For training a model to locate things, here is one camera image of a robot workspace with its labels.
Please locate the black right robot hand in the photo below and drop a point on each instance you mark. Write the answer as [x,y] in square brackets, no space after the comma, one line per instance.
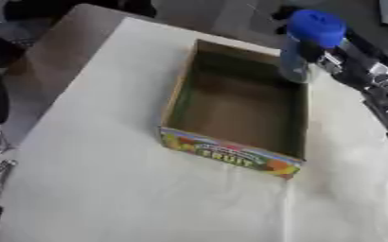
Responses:
[357,69]

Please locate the clear bottle with blue cap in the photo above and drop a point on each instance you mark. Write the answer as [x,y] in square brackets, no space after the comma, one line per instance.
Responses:
[315,25]

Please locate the cardboard box with printed front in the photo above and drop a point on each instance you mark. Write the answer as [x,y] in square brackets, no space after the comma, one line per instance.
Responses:
[241,107]

